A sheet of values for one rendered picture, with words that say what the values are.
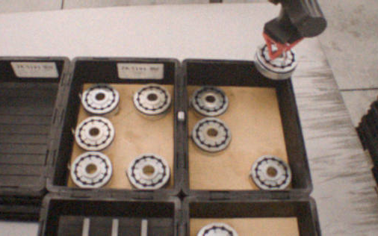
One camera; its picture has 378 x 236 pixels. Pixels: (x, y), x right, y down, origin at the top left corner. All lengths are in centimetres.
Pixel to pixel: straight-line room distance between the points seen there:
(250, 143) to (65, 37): 80
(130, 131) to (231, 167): 28
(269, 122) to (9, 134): 71
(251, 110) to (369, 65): 164
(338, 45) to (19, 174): 215
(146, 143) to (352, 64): 181
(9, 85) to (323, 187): 97
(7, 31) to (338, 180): 127
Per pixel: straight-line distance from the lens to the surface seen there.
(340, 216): 120
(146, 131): 106
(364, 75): 259
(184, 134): 94
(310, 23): 78
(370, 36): 288
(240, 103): 113
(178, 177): 88
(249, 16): 160
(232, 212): 93
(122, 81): 115
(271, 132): 110
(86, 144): 102
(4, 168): 108
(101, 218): 96
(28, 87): 121
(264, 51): 97
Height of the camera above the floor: 173
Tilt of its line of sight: 55 degrees down
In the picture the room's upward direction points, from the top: 6 degrees clockwise
